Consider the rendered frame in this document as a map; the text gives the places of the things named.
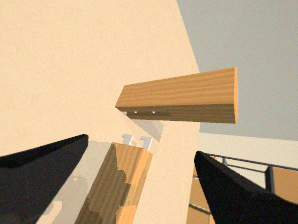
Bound brown wooden block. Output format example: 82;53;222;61
115;67;238;124

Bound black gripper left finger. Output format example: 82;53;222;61
0;134;89;224

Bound orange wooden board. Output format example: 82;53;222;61
74;134;153;224

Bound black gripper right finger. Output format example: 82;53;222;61
194;151;298;224

